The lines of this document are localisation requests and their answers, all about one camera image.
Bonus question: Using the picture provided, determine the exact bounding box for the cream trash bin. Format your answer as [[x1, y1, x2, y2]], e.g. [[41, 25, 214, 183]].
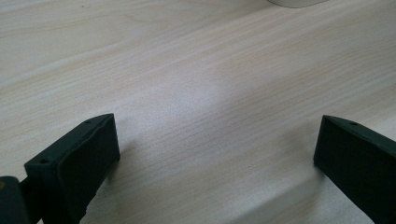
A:
[[266, 0, 330, 9]]

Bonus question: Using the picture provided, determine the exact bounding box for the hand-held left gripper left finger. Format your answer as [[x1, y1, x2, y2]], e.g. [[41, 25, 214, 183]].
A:
[[23, 113, 121, 224]]

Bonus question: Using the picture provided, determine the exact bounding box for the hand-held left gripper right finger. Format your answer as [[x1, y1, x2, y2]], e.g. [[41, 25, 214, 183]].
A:
[[313, 114, 396, 224]]

